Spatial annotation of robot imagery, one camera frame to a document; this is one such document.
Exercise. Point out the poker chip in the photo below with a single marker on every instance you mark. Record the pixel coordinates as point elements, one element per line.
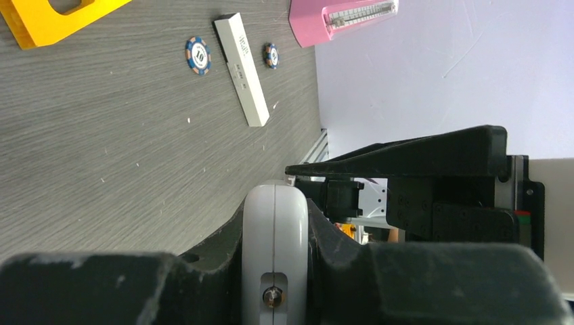
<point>271,55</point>
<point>198,55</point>

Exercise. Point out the poker chip left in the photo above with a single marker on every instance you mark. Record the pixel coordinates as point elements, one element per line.
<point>198,55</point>

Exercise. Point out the pink metronome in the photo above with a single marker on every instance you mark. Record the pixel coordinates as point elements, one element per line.
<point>314,22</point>

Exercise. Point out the yellow triangular frame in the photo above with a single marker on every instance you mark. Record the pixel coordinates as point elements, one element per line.
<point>37,24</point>

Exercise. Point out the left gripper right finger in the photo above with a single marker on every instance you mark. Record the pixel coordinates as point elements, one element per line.
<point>426,282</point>

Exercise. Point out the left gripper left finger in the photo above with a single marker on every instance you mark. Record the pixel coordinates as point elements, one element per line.
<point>199,286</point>

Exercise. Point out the white remote battery cover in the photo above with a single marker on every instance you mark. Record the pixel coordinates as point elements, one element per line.
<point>242,69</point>

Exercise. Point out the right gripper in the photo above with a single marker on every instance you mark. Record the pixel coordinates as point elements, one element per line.
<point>470,203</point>

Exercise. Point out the poker chip right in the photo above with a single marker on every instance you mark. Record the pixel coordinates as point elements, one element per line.
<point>271,55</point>

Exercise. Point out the white remote control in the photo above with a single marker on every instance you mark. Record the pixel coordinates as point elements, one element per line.
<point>274,255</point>

